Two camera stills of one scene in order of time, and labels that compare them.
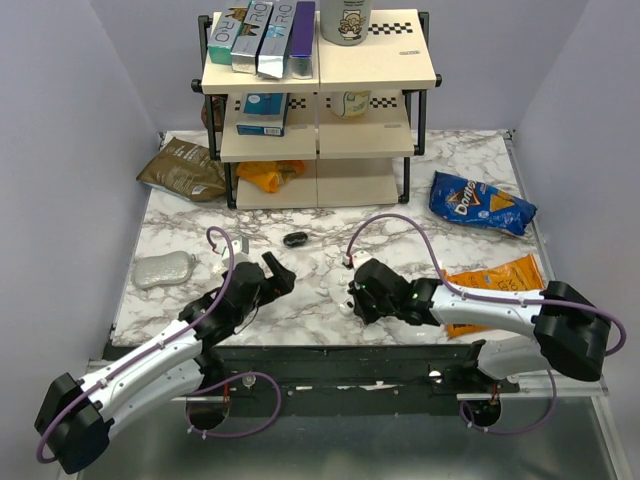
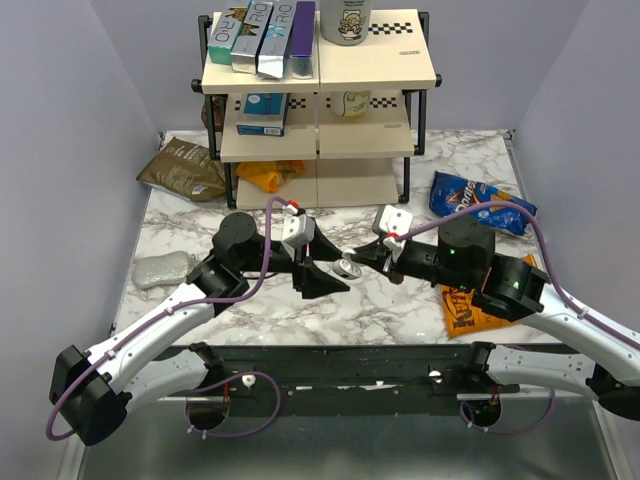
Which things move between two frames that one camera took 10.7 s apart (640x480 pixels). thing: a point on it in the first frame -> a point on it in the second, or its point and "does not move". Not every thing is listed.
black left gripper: (281, 283) -> (307, 278)
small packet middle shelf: (350, 104) does not move
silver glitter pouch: (166, 267) does not move
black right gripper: (360, 309) -> (376, 255)
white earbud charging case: (347, 307) -> (346, 269)
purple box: (302, 40) does not move
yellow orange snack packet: (268, 175) does not move
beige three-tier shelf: (342, 139) does not move
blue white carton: (264, 114) does not move
